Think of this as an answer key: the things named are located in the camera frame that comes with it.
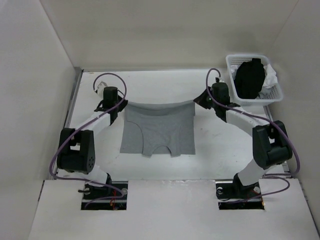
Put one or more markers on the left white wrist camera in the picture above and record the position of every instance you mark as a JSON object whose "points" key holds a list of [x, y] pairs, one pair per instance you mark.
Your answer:
{"points": [[100, 89]]}

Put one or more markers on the grey tank top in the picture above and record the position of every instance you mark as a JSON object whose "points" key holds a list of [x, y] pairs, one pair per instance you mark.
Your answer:
{"points": [[151, 129]]}

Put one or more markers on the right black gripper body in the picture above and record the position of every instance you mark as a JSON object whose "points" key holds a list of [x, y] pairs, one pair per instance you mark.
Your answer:
{"points": [[207, 101]]}

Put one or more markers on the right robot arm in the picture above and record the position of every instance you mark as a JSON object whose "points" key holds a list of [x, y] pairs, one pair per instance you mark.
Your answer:
{"points": [[269, 144]]}

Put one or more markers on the white plastic basket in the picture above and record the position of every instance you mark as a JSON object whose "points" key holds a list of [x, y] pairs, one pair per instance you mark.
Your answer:
{"points": [[276, 94]]}

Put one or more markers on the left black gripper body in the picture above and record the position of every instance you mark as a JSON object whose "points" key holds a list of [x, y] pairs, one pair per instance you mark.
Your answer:
{"points": [[120, 104]]}

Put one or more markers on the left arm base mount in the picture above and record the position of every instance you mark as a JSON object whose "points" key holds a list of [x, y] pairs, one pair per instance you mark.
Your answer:
{"points": [[104, 199]]}

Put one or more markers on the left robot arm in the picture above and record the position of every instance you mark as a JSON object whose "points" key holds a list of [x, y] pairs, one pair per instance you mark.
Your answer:
{"points": [[77, 156]]}

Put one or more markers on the white tank top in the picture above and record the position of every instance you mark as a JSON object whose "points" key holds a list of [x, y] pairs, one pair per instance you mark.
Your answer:
{"points": [[269, 82]]}

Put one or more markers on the black tank top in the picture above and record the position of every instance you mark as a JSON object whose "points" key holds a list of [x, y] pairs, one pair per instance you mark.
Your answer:
{"points": [[249, 79]]}

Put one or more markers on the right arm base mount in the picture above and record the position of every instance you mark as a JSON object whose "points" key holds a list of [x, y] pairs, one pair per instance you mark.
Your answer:
{"points": [[240, 200]]}

